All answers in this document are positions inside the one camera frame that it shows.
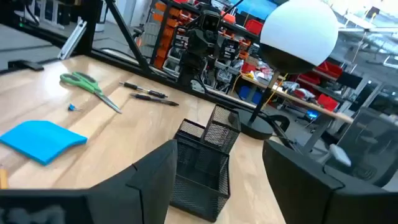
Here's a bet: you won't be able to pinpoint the green handled scissors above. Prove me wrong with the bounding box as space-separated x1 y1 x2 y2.
59 72 123 114

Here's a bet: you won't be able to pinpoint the shelf rack with orange bins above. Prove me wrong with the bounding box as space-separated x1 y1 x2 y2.
136 0 262 82

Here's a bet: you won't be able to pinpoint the wooden workbench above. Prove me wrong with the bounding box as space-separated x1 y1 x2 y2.
239 73 355 125

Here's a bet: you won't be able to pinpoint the silver aluminium extrusion bar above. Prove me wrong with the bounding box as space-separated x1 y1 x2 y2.
57 19 88 60

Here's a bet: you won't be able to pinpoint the black ballpoint pen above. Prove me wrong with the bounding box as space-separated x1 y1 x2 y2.
119 81 169 100
129 92 180 108

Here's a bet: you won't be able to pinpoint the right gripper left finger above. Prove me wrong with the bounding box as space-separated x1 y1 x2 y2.
0 139 178 224

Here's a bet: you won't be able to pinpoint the blue storage bin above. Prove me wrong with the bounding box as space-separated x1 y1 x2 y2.
238 85 262 105

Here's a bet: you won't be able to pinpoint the white globe table lamp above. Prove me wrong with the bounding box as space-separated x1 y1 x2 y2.
228 0 340 141

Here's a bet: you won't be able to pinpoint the black aluminium table frame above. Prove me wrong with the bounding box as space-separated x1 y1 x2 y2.
0 0 280 125

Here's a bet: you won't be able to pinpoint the red storage bin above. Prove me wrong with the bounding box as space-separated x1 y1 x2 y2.
317 93 339 112
244 19 264 35
315 60 343 78

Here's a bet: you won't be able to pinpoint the black mesh desk organizer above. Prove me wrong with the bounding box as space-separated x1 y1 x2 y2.
169 103 243 223

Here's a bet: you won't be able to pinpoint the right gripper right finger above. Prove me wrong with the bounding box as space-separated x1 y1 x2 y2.
262 139 398 224

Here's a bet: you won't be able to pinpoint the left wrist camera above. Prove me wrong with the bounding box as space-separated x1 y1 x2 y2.
198 10 223 32

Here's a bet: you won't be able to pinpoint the black table edge clamp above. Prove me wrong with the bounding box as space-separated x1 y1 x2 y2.
7 60 45 72

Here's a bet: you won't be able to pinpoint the blue sticky note pad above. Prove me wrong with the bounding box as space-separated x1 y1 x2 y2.
0 119 89 166

